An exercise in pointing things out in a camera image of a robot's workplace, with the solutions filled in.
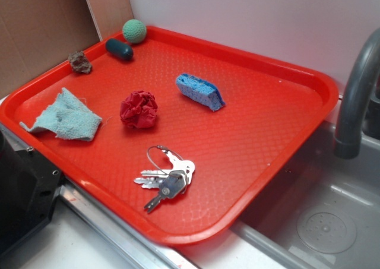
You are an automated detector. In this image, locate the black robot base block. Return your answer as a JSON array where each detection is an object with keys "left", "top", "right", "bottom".
[{"left": 1, "top": 133, "right": 63, "bottom": 257}]

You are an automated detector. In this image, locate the red plastic tray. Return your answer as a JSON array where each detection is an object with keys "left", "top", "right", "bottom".
[{"left": 1, "top": 27, "right": 338, "bottom": 245}]

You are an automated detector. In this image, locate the blue sponge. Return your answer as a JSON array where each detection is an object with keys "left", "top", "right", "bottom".
[{"left": 175, "top": 74, "right": 225, "bottom": 112}]

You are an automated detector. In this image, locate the crumpled red cloth ball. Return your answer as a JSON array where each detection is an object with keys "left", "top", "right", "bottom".
[{"left": 119, "top": 90, "right": 158, "bottom": 129}]

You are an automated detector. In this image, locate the silver key bunch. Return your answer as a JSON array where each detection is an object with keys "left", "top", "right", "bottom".
[{"left": 134, "top": 145, "right": 195, "bottom": 213}]

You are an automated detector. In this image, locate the dark teal capsule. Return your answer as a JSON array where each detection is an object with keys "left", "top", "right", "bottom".
[{"left": 105, "top": 39, "right": 134, "bottom": 61}]

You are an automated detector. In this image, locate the green textured ball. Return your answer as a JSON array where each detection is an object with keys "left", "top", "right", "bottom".
[{"left": 122, "top": 19, "right": 147, "bottom": 44}]

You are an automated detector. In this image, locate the light blue cloth rag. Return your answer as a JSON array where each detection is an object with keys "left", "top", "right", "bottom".
[{"left": 20, "top": 88, "right": 102, "bottom": 141}]

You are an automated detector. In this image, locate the grey sink basin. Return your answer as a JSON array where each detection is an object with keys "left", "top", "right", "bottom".
[{"left": 178, "top": 120, "right": 380, "bottom": 269}]

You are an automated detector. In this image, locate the brown cardboard panel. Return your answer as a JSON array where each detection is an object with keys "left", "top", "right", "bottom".
[{"left": 1, "top": 0, "right": 133, "bottom": 97}]

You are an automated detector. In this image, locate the grey faucet spout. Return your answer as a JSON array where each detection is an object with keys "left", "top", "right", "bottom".
[{"left": 333, "top": 29, "right": 379, "bottom": 159}]

